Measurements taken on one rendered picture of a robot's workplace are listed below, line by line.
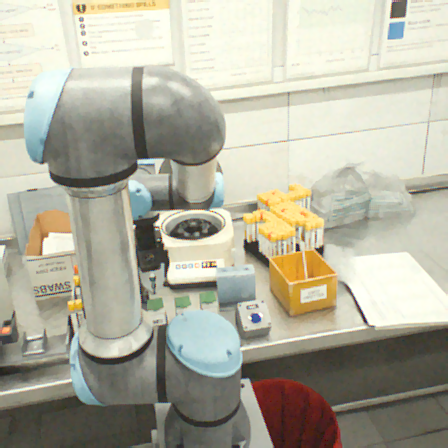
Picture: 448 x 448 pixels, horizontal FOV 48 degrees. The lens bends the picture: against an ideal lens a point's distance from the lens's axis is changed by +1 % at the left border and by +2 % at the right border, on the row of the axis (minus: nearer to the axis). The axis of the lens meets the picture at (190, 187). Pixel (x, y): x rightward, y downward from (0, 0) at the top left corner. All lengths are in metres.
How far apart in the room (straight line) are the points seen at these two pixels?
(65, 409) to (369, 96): 1.56
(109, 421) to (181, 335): 1.19
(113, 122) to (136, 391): 0.43
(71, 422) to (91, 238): 1.38
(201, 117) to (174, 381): 0.41
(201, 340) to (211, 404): 0.10
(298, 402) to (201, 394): 1.01
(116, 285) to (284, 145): 1.17
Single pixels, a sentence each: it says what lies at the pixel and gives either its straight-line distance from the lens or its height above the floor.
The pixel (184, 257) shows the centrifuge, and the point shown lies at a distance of 1.44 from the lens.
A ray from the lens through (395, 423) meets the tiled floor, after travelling 2.33.
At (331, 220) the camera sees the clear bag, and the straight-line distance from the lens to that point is 1.72.
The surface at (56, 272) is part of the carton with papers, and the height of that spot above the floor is 0.96.
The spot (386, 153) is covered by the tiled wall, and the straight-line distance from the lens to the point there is 1.96.
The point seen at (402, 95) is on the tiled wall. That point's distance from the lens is 1.92.
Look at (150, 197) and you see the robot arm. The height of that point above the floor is 1.31.
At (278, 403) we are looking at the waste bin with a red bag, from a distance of 1.83.
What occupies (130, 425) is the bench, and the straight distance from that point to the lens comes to 1.94.
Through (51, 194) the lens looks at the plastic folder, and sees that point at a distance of 1.71.
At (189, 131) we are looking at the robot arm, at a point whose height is 1.53.
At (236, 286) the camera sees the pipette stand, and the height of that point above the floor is 0.94.
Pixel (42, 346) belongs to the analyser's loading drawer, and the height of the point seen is 0.94.
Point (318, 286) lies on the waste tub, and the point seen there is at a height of 0.95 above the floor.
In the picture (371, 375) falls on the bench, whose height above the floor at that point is 0.27.
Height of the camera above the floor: 1.70
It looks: 23 degrees down
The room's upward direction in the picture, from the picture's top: 5 degrees counter-clockwise
